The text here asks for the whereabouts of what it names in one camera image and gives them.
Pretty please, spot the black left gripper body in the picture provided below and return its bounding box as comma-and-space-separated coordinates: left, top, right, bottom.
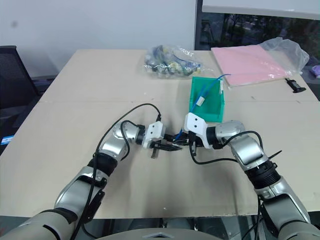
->
149, 133, 174, 160

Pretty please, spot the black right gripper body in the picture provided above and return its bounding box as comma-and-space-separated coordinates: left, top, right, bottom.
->
184, 130, 201, 149

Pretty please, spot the green plastic bin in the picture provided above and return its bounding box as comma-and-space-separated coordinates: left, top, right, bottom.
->
187, 76, 226, 123

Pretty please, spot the grey robot torso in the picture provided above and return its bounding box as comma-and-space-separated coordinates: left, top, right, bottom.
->
99, 216, 260, 240

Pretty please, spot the black clamp tool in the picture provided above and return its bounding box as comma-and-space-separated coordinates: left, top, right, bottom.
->
285, 78, 307, 94

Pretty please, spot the empty clear plastic bag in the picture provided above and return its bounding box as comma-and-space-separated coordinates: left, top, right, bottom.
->
259, 36, 311, 76

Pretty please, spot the dark framed window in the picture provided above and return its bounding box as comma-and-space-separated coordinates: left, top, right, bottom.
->
194, 0, 320, 51

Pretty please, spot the purple object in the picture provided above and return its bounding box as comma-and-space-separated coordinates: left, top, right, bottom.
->
309, 64, 320, 79

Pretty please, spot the blue label box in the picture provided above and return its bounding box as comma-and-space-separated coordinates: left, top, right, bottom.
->
0, 134, 15, 146

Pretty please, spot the black mesh office chair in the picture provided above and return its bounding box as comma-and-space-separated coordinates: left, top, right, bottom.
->
0, 45, 41, 132

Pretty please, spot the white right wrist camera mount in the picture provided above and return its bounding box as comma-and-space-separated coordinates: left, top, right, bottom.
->
183, 112, 216, 149

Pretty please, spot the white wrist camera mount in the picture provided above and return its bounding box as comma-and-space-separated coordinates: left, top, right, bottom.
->
141, 121, 167, 149
183, 112, 216, 149

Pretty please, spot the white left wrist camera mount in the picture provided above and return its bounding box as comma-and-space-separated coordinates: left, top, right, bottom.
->
141, 121, 167, 149

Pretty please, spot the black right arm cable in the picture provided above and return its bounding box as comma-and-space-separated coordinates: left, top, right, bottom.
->
188, 130, 264, 166

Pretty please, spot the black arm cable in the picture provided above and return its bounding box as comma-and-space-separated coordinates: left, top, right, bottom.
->
74, 103, 162, 238
188, 130, 264, 166

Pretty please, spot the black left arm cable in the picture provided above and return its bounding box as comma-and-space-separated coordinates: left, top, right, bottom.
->
74, 103, 162, 238

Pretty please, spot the blue cable with white plug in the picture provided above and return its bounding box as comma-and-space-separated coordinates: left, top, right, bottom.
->
198, 72, 232, 101

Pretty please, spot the clear bag of cables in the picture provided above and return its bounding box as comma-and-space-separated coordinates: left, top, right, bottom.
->
143, 44, 204, 76

